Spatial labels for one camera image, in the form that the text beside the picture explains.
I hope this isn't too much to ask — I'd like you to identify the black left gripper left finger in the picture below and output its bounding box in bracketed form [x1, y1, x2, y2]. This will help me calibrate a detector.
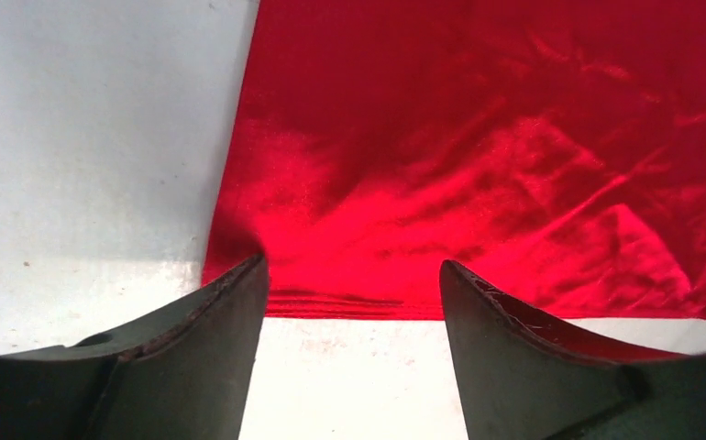
[0, 255, 269, 439]

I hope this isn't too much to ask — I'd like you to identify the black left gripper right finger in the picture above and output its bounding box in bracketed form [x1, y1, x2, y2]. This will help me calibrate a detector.
[439, 260, 706, 439]

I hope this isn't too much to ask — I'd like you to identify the red satin napkin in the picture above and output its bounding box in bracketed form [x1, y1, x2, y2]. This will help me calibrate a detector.
[202, 1, 706, 353]

